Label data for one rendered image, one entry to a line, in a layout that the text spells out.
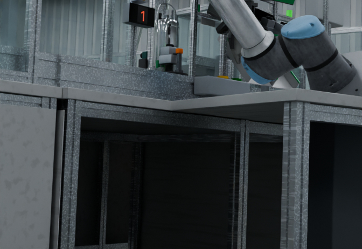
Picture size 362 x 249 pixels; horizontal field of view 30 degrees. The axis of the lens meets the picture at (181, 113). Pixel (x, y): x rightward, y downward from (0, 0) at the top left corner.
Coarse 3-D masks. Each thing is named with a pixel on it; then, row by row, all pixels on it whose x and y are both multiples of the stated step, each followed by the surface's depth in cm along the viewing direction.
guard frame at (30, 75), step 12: (36, 0) 179; (36, 12) 179; (36, 24) 178; (36, 36) 178; (36, 48) 178; (36, 60) 178; (0, 72) 170; (12, 72) 173; (24, 72) 175; (36, 72) 178
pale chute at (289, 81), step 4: (288, 72) 280; (292, 72) 279; (284, 76) 282; (288, 76) 280; (292, 76) 278; (276, 80) 276; (280, 80) 278; (284, 80) 280; (288, 80) 280; (292, 80) 278; (296, 80) 276; (276, 84) 274; (280, 84) 275; (284, 84) 277; (288, 84) 278; (292, 84) 278; (296, 84) 276; (280, 88) 272; (284, 88) 274; (288, 88) 275
